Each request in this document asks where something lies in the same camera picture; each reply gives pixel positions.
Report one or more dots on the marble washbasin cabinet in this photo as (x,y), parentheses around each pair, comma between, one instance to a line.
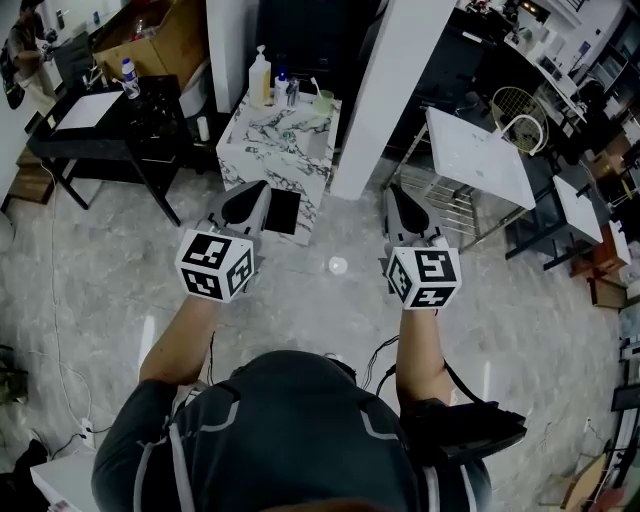
(270,165)

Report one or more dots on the white power strip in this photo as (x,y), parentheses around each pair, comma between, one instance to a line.
(87,432)

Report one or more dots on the black flat panel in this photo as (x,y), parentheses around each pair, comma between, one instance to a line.
(282,211)

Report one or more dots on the person's dark grey shirt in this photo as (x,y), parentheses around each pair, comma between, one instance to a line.
(280,440)

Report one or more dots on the person's right forearm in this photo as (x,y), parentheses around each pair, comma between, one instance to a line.
(420,360)

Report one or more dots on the yellow pump soap bottle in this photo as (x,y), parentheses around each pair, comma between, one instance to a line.
(259,80)

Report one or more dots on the black table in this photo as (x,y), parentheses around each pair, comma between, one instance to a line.
(145,135)

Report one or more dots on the large cardboard box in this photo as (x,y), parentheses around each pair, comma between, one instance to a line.
(165,45)

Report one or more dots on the brown wooden crate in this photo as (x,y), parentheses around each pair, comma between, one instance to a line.
(607,280)

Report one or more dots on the white desk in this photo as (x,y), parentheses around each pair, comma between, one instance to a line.
(65,480)

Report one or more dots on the light green cup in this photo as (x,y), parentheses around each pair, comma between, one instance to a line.
(323,104)

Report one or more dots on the grey metal can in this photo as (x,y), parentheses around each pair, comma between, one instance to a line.
(292,95)

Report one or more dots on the white paper roll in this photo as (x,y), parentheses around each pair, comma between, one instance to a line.
(202,128)

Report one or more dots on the white square pillar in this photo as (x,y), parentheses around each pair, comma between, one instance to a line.
(385,100)

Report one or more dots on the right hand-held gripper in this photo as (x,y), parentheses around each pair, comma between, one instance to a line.
(425,272)

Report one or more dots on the white flat board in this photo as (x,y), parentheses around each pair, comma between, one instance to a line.
(89,111)

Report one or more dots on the clear bottle with blue cap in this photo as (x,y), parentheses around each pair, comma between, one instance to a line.
(130,80)

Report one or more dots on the white square table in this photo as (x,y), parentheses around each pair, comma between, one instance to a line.
(480,160)

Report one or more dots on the white toothbrush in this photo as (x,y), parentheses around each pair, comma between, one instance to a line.
(317,87)

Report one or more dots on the white bottle with blue cap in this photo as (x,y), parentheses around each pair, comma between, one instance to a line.
(281,92)

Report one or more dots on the person's left forearm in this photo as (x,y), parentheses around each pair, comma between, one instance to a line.
(180,340)

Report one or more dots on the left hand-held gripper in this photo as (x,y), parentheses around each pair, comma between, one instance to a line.
(216,260)

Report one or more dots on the small white table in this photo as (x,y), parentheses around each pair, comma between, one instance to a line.
(580,210)

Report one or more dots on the black waist bag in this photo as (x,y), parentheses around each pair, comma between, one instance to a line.
(460,430)

